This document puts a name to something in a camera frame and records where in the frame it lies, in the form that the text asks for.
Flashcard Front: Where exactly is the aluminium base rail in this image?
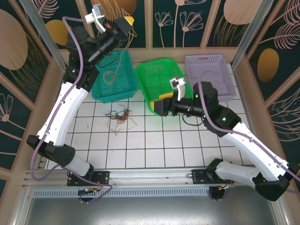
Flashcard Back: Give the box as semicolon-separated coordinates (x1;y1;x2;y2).
22;165;280;188

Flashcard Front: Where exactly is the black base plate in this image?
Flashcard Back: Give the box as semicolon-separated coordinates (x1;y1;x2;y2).
191;168;234;186
67;170;111;187

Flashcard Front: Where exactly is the grey metal sheet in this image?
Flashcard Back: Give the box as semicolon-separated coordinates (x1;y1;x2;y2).
22;196;290;225

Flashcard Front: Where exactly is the slotted grey cable duct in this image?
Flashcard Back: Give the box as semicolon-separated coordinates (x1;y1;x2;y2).
31;188;274;198

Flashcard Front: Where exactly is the green cable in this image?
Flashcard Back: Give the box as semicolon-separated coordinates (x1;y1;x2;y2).
117;104;132;118

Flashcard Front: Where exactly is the thin black left gripper cable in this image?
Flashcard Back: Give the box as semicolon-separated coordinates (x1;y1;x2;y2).
97;49;120;69

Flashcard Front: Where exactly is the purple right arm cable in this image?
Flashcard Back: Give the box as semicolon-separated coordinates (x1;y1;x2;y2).
194;81;300;203

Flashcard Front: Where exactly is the lavender plastic basket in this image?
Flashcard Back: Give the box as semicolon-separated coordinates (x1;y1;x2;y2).
184;54;236;103

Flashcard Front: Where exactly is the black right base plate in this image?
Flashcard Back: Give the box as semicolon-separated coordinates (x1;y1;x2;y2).
191;168;234;186

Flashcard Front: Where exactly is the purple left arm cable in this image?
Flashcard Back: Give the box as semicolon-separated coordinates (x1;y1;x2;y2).
31;16;113;204

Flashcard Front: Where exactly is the red cable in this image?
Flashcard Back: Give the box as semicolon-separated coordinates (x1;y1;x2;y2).
107;117;128;136
105;112;128;125

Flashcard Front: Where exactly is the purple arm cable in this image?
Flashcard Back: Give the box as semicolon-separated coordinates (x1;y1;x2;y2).
194;81;300;203
31;16;113;204

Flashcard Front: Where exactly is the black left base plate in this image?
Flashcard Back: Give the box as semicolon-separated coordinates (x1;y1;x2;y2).
67;170;111;187

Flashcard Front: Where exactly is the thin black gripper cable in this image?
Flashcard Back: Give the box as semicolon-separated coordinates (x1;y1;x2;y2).
97;49;120;69
182;114;204;127

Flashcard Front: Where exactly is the teal plastic basket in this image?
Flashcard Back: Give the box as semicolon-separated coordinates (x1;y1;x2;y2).
90;49;139;104

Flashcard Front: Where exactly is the aluminium corner post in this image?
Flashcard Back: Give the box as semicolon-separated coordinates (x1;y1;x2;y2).
231;0;274;68
18;0;72;72

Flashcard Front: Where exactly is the green plastic basket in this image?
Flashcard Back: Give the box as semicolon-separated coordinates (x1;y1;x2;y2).
135;57;195;117

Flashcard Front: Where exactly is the thin black right gripper cable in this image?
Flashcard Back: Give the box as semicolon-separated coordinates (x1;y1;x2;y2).
182;114;204;127

